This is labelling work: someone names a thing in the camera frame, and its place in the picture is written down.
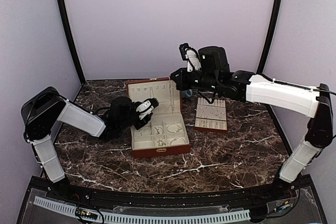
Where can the silver bangle back right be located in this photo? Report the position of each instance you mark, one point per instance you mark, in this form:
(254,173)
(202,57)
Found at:
(174,128)

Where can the silver bangle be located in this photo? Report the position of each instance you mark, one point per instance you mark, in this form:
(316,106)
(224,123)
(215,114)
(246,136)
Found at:
(174,128)
(177,141)

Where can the white perforated cable rail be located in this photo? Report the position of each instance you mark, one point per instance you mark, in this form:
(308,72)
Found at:
(92,216)

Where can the silver bangle front right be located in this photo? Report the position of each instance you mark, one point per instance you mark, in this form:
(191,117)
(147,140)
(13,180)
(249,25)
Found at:
(177,141)

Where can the light blue faceted mug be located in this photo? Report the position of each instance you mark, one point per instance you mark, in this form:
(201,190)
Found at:
(187,94)

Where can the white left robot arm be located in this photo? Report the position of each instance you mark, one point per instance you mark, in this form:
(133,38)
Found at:
(49,109)

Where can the gold crystal pendant earring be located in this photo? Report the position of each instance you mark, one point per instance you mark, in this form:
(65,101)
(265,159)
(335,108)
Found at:
(161,142)

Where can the red jewelry box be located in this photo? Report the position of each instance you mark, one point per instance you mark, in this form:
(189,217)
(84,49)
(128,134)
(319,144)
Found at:
(168,112)

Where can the red jewelry display tray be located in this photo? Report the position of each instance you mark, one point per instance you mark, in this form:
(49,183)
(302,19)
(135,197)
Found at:
(211,117)

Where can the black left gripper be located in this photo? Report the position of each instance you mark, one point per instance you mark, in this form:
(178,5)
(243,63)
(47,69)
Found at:
(146,118)

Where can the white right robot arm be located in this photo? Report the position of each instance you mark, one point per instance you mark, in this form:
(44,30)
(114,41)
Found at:
(311,102)

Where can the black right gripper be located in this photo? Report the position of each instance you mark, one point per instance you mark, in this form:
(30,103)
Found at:
(181,82)

